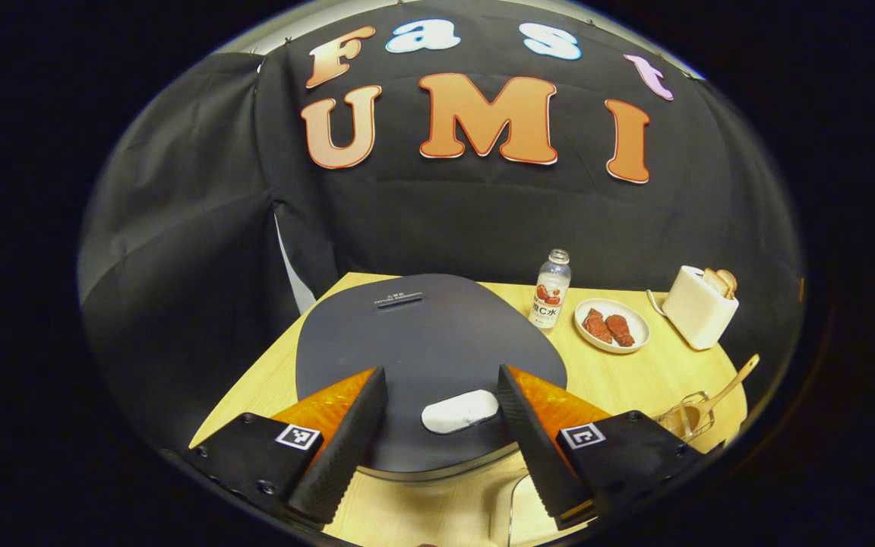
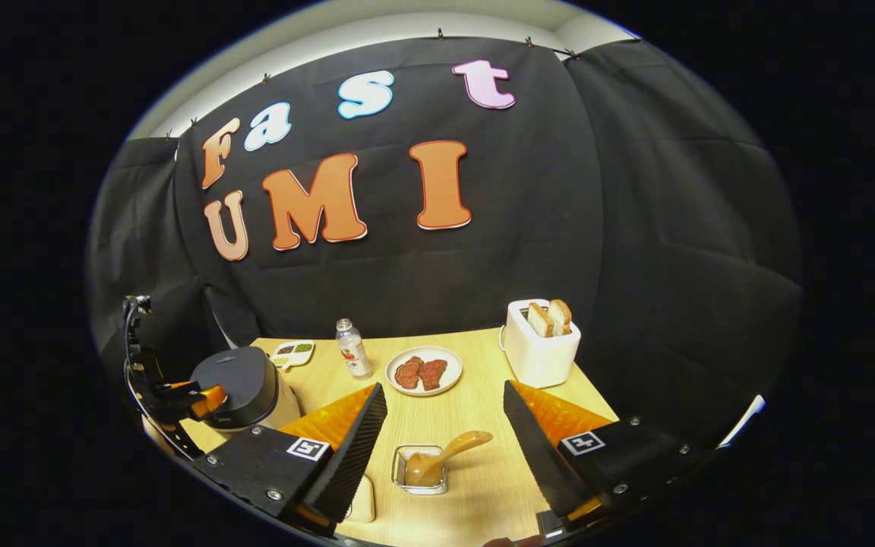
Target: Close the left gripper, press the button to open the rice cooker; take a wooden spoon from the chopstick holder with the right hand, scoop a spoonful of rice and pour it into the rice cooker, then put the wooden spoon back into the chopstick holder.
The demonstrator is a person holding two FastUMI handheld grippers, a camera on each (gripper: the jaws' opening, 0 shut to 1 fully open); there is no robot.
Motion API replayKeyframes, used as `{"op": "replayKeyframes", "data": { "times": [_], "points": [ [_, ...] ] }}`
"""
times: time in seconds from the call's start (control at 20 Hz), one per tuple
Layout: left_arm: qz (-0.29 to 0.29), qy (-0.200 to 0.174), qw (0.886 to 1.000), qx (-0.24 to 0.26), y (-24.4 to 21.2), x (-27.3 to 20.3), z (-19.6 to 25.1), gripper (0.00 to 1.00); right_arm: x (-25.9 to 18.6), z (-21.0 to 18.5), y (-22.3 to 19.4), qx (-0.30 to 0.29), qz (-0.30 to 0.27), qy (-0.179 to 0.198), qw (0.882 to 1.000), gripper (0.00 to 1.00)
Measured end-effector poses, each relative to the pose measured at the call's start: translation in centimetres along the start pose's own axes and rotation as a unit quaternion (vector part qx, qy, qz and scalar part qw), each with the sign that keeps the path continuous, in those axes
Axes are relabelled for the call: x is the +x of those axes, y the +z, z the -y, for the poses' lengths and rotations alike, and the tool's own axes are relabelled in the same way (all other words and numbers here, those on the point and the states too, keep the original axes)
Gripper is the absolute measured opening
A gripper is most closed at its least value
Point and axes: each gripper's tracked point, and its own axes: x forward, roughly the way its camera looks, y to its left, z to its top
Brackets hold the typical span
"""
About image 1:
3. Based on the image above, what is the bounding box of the clear bottle with red label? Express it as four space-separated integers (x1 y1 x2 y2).
530 248 572 330

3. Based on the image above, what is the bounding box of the white toaster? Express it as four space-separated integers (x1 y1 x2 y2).
662 265 740 351

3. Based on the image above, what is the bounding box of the red meat piece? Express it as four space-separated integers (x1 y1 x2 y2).
583 308 613 344
605 314 636 348

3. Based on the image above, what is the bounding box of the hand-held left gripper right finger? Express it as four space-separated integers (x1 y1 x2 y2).
497 365 704 530

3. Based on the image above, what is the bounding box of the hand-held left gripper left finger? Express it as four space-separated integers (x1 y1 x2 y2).
187 366 389 529

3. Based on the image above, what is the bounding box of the white round plate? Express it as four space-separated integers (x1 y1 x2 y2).
573 298 651 355

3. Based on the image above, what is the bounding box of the dark grey rice cooker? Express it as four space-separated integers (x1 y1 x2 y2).
295 273 569 481

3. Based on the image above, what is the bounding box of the wooden spoon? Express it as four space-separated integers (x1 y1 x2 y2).
679 354 760 438

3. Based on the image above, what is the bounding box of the metal wire chopstick holder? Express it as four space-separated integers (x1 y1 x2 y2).
654 390 714 443

